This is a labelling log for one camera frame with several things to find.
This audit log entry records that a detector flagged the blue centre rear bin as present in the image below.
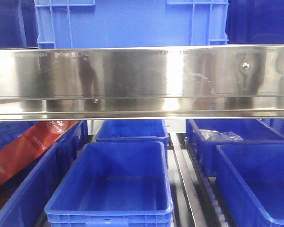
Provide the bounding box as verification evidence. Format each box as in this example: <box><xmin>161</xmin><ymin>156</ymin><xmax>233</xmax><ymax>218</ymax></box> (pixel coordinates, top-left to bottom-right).
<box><xmin>95</xmin><ymin>119</ymin><xmax>169</xmax><ymax>161</ymax></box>

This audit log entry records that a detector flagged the clear plastic bag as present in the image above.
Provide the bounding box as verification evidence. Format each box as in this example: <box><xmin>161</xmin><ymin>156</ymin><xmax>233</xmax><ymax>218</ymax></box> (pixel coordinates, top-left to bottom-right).
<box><xmin>200</xmin><ymin>129</ymin><xmax>243</xmax><ymax>141</ymax></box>

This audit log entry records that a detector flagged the blue centre front bin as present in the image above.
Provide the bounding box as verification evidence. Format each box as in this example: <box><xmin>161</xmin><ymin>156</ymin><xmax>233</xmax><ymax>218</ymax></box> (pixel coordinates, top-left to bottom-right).
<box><xmin>44</xmin><ymin>142</ymin><xmax>173</xmax><ymax>227</ymax></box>

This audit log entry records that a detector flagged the blue right rear bin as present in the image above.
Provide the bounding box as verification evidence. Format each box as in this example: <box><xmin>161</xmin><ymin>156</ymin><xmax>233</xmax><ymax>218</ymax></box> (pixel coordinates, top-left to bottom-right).
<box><xmin>186</xmin><ymin>119</ymin><xmax>284</xmax><ymax>177</ymax></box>

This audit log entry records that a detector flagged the large blue upper crate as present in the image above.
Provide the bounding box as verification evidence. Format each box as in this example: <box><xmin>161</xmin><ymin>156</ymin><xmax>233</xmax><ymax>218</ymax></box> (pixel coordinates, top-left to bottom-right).
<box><xmin>35</xmin><ymin>0</ymin><xmax>229</xmax><ymax>48</ymax></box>

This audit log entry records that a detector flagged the blue right front bin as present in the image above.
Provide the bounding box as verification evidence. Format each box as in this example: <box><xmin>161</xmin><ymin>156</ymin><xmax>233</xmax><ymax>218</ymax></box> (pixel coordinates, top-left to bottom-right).
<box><xmin>216</xmin><ymin>144</ymin><xmax>284</xmax><ymax>227</ymax></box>

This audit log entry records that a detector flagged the blue upper right crate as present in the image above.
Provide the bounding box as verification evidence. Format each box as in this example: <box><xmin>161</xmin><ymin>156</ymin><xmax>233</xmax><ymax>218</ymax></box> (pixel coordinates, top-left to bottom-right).
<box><xmin>226</xmin><ymin>0</ymin><xmax>284</xmax><ymax>44</ymax></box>

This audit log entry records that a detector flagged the red package bag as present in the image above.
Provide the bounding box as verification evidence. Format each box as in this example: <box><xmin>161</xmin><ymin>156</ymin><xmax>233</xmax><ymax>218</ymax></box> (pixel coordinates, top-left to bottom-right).
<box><xmin>0</xmin><ymin>120</ymin><xmax>78</xmax><ymax>186</ymax></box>

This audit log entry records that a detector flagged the blue bin with red package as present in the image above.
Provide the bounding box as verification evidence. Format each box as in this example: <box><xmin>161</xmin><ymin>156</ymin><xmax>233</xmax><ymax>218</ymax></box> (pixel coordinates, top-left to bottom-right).
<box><xmin>0</xmin><ymin>121</ymin><xmax>88</xmax><ymax>227</ymax></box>

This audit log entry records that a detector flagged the blue upper left crate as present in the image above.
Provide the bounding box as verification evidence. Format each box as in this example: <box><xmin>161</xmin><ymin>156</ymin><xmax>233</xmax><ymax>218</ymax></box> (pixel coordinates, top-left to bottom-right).
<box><xmin>0</xmin><ymin>0</ymin><xmax>37</xmax><ymax>49</ymax></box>

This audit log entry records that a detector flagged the stainless steel shelf rail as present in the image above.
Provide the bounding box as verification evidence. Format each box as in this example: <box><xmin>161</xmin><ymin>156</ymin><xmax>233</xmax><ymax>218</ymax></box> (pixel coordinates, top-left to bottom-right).
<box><xmin>0</xmin><ymin>44</ymin><xmax>284</xmax><ymax>121</ymax></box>

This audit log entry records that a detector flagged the roller track rail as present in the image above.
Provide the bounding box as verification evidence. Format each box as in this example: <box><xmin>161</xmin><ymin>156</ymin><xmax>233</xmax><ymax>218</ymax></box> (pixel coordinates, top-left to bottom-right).
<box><xmin>168</xmin><ymin>133</ymin><xmax>235</xmax><ymax>227</ymax></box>

